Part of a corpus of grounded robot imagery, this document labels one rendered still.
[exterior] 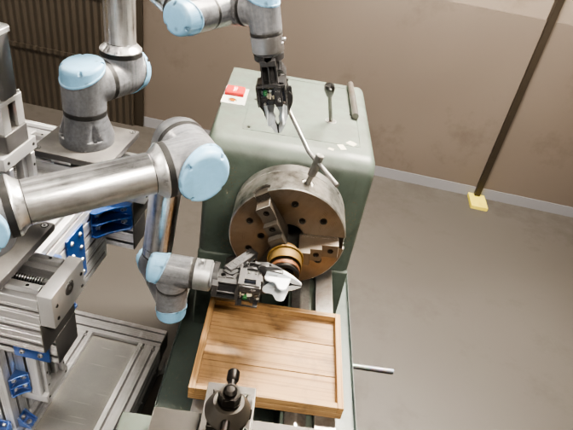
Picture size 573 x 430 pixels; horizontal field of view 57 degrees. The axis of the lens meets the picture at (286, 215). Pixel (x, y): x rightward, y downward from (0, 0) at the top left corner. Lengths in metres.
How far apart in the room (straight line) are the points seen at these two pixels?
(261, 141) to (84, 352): 1.19
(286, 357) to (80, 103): 0.85
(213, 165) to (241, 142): 0.42
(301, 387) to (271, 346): 0.14
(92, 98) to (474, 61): 2.76
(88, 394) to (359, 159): 1.30
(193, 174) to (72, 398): 1.28
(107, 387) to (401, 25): 2.73
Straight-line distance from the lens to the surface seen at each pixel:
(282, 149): 1.47
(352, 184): 1.49
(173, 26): 1.19
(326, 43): 3.69
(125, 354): 2.23
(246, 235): 1.41
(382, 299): 2.95
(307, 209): 1.35
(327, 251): 1.38
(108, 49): 1.57
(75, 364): 2.23
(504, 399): 2.77
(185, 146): 1.06
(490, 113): 3.91
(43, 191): 1.03
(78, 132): 1.54
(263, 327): 1.43
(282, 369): 1.35
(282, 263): 1.27
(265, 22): 1.23
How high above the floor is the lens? 1.93
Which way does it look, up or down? 35 degrees down
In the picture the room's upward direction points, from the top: 10 degrees clockwise
